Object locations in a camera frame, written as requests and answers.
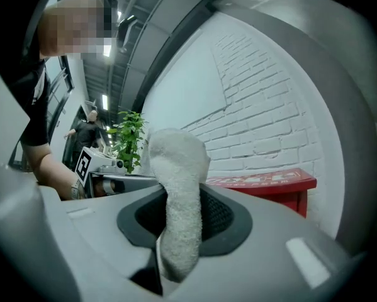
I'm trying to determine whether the person's left hand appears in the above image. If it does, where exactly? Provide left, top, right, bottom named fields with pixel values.
left=92, top=179, right=116, bottom=198

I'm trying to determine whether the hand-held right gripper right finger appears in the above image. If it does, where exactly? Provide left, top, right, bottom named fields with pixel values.
left=128, top=182, right=370, bottom=302

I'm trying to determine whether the person's head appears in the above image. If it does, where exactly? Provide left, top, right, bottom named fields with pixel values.
left=38, top=0, right=118, bottom=60

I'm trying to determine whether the white cloth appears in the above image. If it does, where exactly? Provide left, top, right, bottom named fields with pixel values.
left=147, top=128, right=211, bottom=283

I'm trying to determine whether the person's left forearm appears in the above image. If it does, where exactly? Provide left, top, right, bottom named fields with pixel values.
left=21, top=142, right=79, bottom=201

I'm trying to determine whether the person's black t-shirt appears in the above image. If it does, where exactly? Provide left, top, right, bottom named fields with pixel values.
left=5, top=57, right=52, bottom=147

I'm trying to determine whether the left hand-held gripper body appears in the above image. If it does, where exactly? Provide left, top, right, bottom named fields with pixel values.
left=74, top=147, right=160, bottom=198

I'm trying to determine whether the grey wristwatch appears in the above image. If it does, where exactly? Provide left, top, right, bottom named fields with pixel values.
left=69, top=179, right=86, bottom=201

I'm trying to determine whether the red fire extinguisher box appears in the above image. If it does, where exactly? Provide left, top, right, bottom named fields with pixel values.
left=205, top=167, right=318, bottom=218

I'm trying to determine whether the green potted plant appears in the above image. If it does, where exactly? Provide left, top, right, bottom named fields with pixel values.
left=107, top=110, right=150, bottom=174

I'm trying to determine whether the black window frame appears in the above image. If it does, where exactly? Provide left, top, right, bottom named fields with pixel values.
left=45, top=55, right=75, bottom=135

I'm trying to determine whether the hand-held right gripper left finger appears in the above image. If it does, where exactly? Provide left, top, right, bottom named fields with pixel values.
left=37, top=183, right=169, bottom=297

